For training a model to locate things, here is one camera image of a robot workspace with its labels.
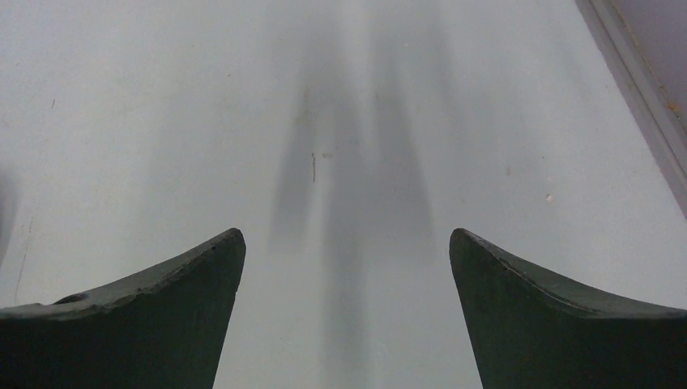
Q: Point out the aluminium frame rail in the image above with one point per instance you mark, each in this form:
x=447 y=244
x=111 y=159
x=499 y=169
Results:
x=644 y=46

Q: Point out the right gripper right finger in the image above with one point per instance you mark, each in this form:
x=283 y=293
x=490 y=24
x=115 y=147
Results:
x=531 y=327

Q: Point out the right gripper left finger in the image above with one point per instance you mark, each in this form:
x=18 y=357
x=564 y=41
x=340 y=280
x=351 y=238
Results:
x=162 y=327

